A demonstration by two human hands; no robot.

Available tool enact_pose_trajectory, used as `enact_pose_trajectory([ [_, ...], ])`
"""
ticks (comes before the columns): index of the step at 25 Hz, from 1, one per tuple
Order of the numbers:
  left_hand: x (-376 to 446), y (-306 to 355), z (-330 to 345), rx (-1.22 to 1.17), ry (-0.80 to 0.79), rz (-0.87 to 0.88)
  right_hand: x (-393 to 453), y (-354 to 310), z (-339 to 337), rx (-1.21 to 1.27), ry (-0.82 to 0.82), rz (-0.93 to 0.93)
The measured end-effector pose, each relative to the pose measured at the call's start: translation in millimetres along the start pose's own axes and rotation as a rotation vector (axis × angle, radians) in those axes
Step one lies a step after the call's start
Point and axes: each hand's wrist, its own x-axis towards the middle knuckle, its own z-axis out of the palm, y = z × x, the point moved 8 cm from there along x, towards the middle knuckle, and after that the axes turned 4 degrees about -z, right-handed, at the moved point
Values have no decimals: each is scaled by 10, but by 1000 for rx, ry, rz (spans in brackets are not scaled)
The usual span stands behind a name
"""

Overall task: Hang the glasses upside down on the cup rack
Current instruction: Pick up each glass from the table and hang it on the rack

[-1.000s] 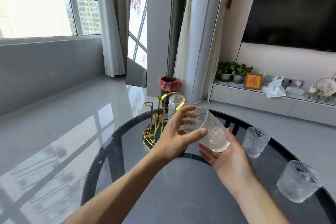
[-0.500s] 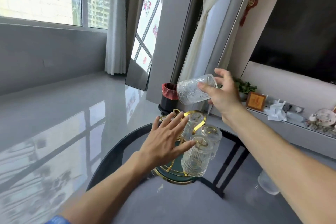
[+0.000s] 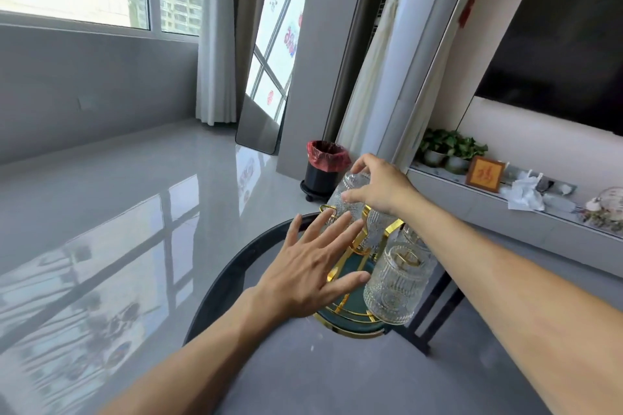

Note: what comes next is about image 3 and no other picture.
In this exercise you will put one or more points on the person's left hand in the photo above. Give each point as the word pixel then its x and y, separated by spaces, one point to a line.
pixel 301 278

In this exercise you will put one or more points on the person's right hand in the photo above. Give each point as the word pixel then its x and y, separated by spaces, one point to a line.
pixel 389 188

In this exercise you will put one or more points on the person's right thumb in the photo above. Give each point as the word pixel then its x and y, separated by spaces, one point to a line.
pixel 355 196

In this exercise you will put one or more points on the person's left thumb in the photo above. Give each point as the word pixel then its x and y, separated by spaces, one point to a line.
pixel 351 279

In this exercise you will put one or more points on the person's left little finger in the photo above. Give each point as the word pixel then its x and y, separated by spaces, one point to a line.
pixel 293 233

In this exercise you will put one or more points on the person's left middle finger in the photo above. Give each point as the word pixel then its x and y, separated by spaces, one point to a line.
pixel 340 231

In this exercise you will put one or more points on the clear embossed glass cup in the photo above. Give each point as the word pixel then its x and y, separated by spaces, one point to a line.
pixel 392 286
pixel 348 183
pixel 379 230
pixel 419 244

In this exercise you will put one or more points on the person's right forearm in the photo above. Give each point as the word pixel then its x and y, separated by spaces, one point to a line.
pixel 511 293

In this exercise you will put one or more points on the person's left forearm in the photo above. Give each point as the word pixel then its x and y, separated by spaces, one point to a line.
pixel 194 361

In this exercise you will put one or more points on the gold metal cup rack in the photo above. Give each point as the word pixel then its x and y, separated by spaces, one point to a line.
pixel 362 259

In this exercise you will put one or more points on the black trash bin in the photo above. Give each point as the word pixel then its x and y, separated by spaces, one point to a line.
pixel 319 181

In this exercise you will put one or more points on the green round tray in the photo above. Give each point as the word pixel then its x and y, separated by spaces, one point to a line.
pixel 348 320

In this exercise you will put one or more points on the red trash bag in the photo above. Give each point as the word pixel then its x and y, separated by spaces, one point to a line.
pixel 328 157

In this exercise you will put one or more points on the green potted plant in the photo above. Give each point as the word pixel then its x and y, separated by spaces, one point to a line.
pixel 462 152
pixel 435 145

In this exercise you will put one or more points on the white sheer curtain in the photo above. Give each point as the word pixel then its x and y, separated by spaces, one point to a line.
pixel 379 79

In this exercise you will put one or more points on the wooden framed picture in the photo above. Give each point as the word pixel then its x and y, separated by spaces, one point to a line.
pixel 485 174

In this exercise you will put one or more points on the tall grey standing air conditioner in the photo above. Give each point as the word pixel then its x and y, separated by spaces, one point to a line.
pixel 321 64

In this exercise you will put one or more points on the white television cabinet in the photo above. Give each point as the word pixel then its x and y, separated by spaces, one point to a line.
pixel 511 225

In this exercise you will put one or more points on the leaning floor mirror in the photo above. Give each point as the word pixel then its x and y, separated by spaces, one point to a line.
pixel 272 50

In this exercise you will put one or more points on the crumpled white tissue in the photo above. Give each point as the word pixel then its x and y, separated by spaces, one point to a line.
pixel 525 193

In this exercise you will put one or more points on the grey curtain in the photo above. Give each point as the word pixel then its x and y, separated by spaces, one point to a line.
pixel 219 40

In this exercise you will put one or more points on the glass flower ornament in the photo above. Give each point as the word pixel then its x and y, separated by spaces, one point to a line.
pixel 606 210

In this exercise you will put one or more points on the black table leg frame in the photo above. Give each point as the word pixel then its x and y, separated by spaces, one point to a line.
pixel 435 307

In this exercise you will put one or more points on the black wall television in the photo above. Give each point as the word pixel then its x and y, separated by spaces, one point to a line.
pixel 559 30

